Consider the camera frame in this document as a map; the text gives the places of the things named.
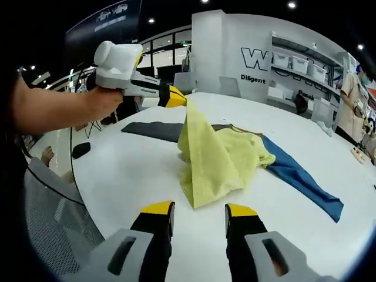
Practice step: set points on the grey mesh office chair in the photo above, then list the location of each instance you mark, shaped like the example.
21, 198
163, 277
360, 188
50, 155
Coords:
58, 211

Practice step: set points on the grey metal storage shelf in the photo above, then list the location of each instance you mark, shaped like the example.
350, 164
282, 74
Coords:
308, 79

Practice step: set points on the person's left hand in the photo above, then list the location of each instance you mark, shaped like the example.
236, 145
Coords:
102, 102

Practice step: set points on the light grey chair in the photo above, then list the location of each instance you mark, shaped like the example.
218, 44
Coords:
321, 111

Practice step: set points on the white crumpled cloth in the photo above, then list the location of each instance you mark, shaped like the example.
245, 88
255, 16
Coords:
324, 128

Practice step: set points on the person's foot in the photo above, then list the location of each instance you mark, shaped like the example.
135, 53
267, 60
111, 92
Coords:
47, 155

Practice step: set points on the white plastic storage bin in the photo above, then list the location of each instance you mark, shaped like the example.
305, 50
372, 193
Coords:
300, 65
316, 72
282, 61

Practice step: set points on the black bag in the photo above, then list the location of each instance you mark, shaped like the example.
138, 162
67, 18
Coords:
300, 104

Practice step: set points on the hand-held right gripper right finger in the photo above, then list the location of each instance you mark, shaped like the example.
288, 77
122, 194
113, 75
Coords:
241, 241

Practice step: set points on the black oval pad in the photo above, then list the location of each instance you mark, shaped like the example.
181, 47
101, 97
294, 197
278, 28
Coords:
81, 150

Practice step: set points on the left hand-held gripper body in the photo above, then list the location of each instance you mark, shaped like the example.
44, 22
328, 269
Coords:
117, 61

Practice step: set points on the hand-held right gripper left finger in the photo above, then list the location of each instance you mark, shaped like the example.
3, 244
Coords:
158, 235

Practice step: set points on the dark hanging banner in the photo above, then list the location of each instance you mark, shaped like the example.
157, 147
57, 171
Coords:
102, 20

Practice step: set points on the black computer monitor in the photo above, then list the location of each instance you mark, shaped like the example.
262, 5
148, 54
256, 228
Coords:
168, 71

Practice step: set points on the yellow blue grey garment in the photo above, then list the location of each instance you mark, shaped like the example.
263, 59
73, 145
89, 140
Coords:
211, 164

